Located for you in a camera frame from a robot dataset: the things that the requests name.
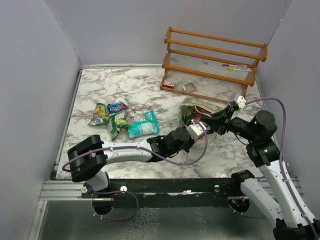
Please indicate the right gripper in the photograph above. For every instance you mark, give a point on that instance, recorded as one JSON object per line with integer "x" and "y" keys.
{"x": 217, "y": 120}

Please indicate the white paper bag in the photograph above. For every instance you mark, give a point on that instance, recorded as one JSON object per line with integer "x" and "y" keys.
{"x": 203, "y": 107}

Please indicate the blue M&M packet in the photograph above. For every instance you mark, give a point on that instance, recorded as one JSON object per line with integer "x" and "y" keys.
{"x": 114, "y": 108}

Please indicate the yellow green snack packet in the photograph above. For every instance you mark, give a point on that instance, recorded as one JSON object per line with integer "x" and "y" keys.
{"x": 100, "y": 116}

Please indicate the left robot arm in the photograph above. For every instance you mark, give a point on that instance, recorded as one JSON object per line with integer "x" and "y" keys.
{"x": 87, "y": 158}

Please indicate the colourful snack packet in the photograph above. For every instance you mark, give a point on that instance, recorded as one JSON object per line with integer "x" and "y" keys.
{"x": 191, "y": 115}

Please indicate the green marker pen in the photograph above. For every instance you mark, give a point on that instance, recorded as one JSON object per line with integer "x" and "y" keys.
{"x": 238, "y": 69}

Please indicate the wooden shelf rack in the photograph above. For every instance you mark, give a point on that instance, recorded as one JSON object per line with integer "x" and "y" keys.
{"x": 197, "y": 58}

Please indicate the pink marker pen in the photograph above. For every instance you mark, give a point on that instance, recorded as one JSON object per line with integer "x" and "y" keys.
{"x": 233, "y": 65}

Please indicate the red white small box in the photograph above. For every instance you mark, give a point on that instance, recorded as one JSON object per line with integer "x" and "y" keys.
{"x": 169, "y": 84}

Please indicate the teal snack packet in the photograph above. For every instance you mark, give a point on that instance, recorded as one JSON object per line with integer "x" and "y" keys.
{"x": 142, "y": 125}

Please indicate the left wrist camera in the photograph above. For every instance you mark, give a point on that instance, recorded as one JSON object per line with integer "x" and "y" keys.
{"x": 196, "y": 130}

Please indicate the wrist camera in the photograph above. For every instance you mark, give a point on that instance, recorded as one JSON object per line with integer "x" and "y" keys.
{"x": 237, "y": 101}
{"x": 196, "y": 130}

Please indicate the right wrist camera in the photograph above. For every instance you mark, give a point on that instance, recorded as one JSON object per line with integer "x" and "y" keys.
{"x": 237, "y": 101}

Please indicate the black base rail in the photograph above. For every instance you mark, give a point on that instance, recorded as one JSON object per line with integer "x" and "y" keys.
{"x": 154, "y": 193}

